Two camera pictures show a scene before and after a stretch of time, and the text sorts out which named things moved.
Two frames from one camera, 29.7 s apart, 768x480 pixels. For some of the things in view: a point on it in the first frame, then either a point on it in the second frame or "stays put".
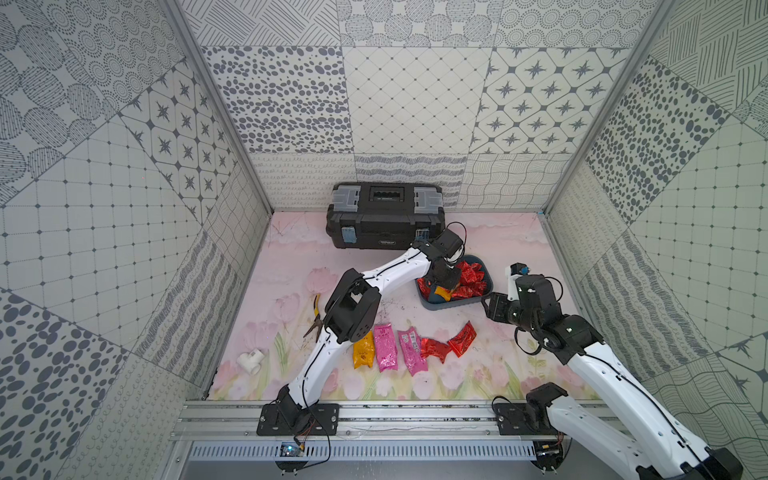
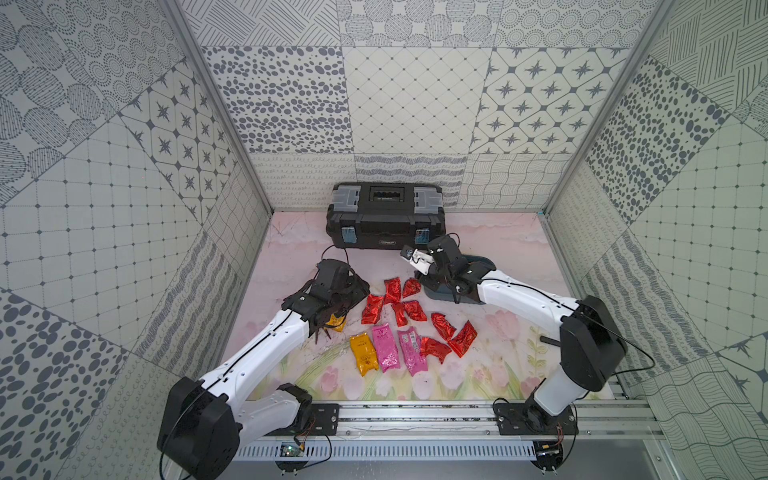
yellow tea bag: [364, 351] stays put
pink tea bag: [386, 347] stays put
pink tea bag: [411, 346] stays put
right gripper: [497, 307] to [424, 277]
